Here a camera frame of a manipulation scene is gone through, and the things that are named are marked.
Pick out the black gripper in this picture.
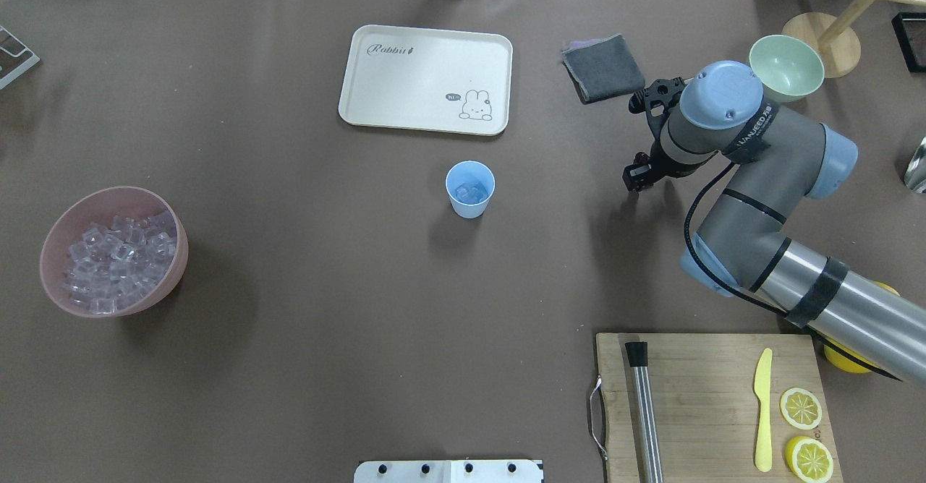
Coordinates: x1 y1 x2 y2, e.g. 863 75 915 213
623 142 688 191

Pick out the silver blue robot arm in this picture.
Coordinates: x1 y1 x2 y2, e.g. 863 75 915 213
623 61 925 384

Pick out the light blue plastic cup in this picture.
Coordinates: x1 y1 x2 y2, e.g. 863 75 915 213
444 161 496 219

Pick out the wooden cup tree stand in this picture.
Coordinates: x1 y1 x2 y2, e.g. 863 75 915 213
781 0 924 78

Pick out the pink bowl of ice cubes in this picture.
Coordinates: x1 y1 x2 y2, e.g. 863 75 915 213
40 187 189 318

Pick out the folded grey cloth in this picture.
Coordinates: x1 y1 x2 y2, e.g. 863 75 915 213
561 33 645 103

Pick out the mint green bowl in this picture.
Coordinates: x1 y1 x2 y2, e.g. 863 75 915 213
749 34 825 103

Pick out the cream rabbit serving tray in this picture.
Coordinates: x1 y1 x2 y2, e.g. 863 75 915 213
338 25 514 136

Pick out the wooden cutting board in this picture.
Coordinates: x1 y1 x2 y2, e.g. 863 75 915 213
595 333 825 482

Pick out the yellow plastic knife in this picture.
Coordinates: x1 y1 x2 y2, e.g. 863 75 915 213
753 348 773 473

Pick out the steel muddler black tip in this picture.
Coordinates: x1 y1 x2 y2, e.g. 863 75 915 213
624 341 665 482

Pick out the yellow lemon far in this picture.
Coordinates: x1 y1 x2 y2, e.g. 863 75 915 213
874 281 900 296

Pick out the yellow lemon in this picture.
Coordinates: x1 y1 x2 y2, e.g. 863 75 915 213
874 281 900 296
823 337 871 374

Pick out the yellow lemon near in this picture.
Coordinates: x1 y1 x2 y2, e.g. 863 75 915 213
823 337 871 374

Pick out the silver metal scoop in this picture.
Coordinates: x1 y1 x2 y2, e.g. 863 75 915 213
903 137 926 195

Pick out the lemon slice upper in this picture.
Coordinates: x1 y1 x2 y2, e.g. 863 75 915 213
778 387 823 430

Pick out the lemon slice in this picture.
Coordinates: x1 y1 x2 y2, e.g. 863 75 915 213
778 387 823 430
784 436 836 482

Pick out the lemon slice lower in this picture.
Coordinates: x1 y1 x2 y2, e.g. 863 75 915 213
784 436 836 482

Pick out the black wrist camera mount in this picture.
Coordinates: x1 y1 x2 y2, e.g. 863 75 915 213
628 77 687 140

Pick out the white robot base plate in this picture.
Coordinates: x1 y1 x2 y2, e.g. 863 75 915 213
353 459 545 482

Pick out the white wire cup rack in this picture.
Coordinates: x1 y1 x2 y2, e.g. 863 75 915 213
0 26 41 90

